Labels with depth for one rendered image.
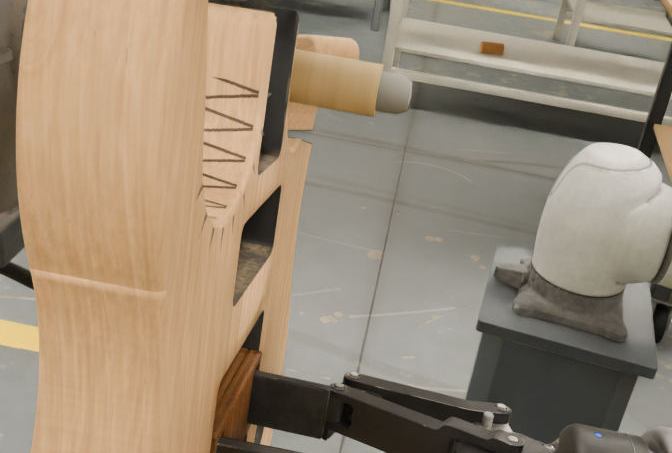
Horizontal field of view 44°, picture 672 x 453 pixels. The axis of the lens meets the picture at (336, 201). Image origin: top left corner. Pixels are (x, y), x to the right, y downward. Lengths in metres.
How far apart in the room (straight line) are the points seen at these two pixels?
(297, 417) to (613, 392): 0.96
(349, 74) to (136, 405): 0.26
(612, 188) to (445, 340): 1.31
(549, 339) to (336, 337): 1.18
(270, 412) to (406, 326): 2.06
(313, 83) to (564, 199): 0.86
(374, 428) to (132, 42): 0.30
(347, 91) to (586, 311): 0.94
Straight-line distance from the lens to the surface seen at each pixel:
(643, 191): 1.31
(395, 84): 0.50
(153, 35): 0.23
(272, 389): 0.47
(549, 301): 1.38
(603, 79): 4.34
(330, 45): 0.66
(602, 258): 1.33
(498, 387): 1.41
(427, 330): 2.53
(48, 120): 0.25
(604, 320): 1.39
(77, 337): 0.29
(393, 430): 0.47
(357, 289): 2.66
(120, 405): 0.30
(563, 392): 1.40
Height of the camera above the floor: 1.41
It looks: 26 degrees down
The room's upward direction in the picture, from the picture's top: 9 degrees clockwise
